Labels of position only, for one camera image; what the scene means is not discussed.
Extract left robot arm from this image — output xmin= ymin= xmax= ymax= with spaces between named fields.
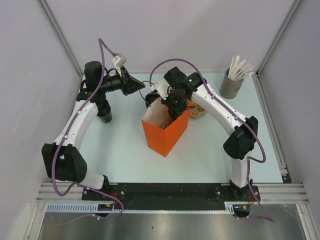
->
xmin=41 ymin=61 xmax=145 ymax=200

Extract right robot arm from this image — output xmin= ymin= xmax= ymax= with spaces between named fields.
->
xmin=161 ymin=67 xmax=259 ymax=201

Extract grey straw holder cup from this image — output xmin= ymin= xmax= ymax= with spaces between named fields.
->
xmin=219 ymin=68 xmax=244 ymax=100

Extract white cable duct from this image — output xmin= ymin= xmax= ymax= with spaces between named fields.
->
xmin=47 ymin=201 xmax=237 ymax=215

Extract white straws bundle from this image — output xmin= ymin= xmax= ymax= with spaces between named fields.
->
xmin=227 ymin=55 xmax=254 ymax=82

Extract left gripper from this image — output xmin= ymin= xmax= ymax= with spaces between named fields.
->
xmin=99 ymin=66 xmax=145 ymax=96

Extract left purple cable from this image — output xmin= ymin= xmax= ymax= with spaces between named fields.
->
xmin=48 ymin=37 xmax=126 ymax=226

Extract orange paper bag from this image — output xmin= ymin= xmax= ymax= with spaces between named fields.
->
xmin=141 ymin=97 xmax=192 ymax=157

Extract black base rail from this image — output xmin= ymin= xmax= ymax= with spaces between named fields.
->
xmin=82 ymin=182 xmax=261 ymax=211

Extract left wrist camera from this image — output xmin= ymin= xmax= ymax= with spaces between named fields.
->
xmin=111 ymin=53 xmax=127 ymax=69

